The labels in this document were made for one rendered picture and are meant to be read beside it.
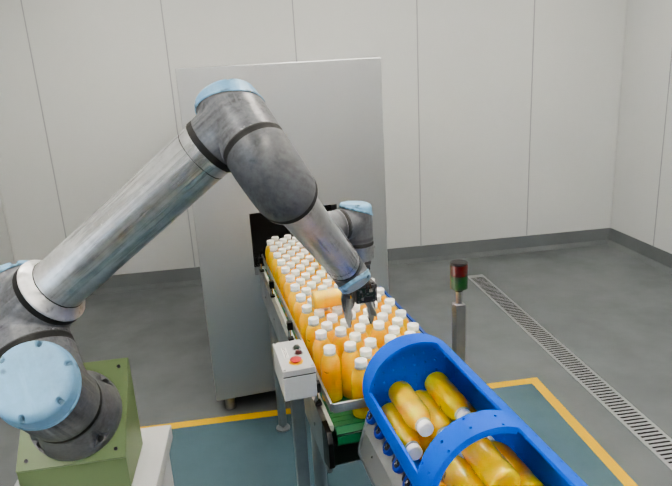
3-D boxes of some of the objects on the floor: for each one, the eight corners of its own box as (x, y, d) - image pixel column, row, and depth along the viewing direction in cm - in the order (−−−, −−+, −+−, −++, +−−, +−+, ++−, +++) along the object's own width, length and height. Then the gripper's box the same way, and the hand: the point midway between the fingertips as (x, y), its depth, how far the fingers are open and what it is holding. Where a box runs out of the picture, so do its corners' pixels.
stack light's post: (456, 552, 240) (456, 305, 210) (451, 545, 243) (451, 302, 214) (465, 550, 241) (466, 304, 211) (460, 543, 244) (461, 300, 215)
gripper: (342, 267, 160) (346, 338, 166) (385, 261, 163) (387, 331, 169) (334, 258, 168) (338, 326, 174) (375, 253, 171) (377, 319, 177)
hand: (359, 320), depth 174 cm, fingers open, 6 cm apart
